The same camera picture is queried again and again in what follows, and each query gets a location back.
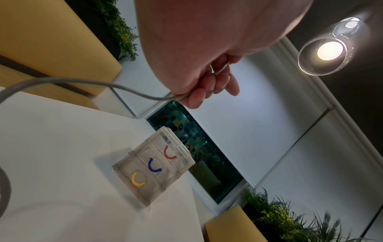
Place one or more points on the glass pendant lamp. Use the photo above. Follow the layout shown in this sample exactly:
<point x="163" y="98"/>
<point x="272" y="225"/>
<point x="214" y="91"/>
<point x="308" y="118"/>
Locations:
<point x="329" y="49"/>

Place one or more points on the green plant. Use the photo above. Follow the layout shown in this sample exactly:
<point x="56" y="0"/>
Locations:
<point x="122" y="30"/>
<point x="284" y="219"/>

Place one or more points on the yellow bench right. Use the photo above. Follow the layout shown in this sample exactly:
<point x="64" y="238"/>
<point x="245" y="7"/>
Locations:
<point x="233" y="227"/>

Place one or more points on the translucent plastic drawer box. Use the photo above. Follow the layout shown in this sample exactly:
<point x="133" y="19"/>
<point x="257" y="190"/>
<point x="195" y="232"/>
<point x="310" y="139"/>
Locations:
<point x="149" y="165"/>

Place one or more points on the white table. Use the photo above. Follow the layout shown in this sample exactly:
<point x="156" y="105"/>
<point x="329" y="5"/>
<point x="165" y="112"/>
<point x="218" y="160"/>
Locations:
<point x="59" y="141"/>

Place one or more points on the glass window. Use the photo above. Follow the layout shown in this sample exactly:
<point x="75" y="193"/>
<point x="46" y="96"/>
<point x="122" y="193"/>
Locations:
<point x="203" y="160"/>

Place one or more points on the yellow bench seat cushion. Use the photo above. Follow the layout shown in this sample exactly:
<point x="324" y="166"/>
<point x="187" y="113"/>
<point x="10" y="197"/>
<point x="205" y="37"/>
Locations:
<point x="36" y="87"/>

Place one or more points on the person's left hand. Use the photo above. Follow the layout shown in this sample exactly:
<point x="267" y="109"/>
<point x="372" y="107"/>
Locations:
<point x="209" y="35"/>

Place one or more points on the yellow bench backrest cushion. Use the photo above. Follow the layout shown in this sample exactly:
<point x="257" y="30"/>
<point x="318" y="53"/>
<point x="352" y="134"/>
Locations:
<point x="53" y="35"/>

